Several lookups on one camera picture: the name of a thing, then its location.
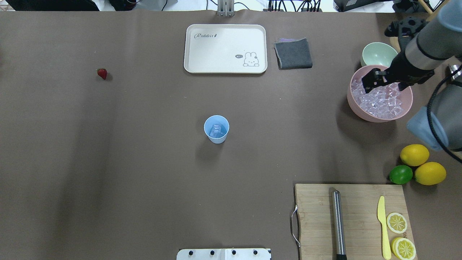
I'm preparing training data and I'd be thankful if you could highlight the yellow plastic knife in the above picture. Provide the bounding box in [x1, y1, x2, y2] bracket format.
[377, 196, 392, 260]

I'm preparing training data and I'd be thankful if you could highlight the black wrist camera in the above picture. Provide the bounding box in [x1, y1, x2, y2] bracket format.
[384, 17, 428, 38]

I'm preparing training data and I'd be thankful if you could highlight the cream rabbit tray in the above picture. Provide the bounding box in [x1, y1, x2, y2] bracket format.
[183, 24, 268, 74]

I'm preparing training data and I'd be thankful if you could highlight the steel muddler black cap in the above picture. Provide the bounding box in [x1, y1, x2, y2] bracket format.
[332, 189, 348, 260]

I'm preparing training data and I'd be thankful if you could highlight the green lime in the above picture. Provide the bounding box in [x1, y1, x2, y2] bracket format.
[388, 165, 414, 185]

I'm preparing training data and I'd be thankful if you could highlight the yellow lemon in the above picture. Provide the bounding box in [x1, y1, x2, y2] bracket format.
[414, 162, 447, 186]
[400, 144, 430, 166]

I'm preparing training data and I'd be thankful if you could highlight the light blue cup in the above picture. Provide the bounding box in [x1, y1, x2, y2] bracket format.
[204, 115, 230, 144]

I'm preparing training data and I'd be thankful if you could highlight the pink bowl of ice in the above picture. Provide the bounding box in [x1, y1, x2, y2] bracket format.
[347, 65, 414, 123]

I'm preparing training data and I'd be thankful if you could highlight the aluminium frame post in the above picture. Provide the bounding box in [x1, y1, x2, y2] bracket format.
[216, 0, 235, 17]

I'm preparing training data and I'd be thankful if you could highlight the wooden cutting board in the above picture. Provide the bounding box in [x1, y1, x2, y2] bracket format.
[294, 184, 414, 260]

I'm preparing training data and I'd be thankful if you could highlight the grey folded cloth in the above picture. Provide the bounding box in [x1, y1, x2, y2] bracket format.
[274, 38, 313, 70]

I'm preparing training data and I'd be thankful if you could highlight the lemon slice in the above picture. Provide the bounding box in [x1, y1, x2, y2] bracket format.
[391, 238, 417, 260]
[386, 212, 408, 234]

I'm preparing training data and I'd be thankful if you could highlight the white pedestal column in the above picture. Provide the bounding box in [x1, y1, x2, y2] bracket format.
[176, 247, 272, 260]

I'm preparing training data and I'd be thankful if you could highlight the green empty bowl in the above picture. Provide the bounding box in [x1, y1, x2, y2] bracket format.
[360, 42, 398, 67]

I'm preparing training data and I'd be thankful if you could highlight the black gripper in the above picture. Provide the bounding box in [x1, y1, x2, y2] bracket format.
[362, 54, 435, 94]

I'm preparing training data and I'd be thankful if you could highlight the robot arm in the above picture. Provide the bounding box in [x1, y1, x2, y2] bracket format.
[362, 0, 462, 153]

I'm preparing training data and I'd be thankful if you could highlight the red strawberry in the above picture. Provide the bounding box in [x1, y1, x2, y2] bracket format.
[97, 69, 108, 80]

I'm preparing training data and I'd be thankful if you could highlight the wooden glass stand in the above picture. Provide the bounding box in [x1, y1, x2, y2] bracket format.
[389, 0, 449, 52]

